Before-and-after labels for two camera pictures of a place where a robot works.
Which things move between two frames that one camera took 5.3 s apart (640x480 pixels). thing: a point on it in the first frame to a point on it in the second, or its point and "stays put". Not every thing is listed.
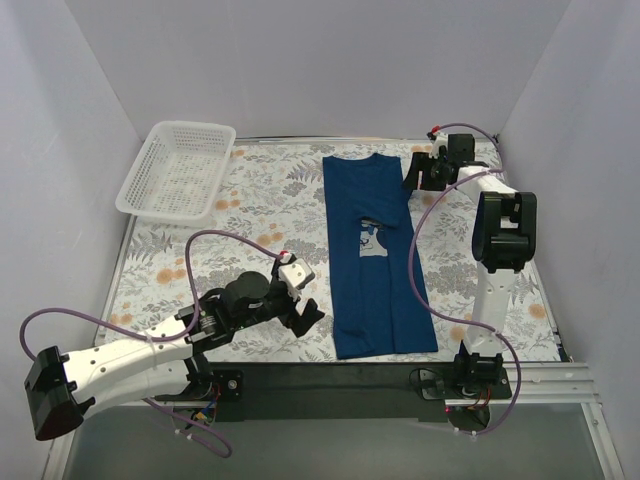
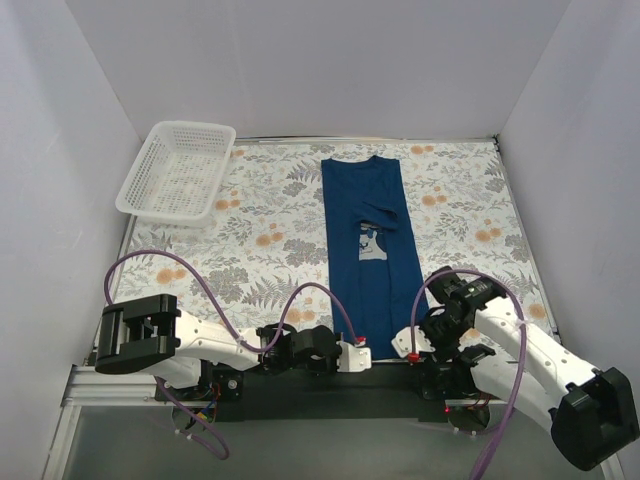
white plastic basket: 177,175 stays put
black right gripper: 430,170 to 426,330
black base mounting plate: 285,391 stays put
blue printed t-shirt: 380,292 stays put
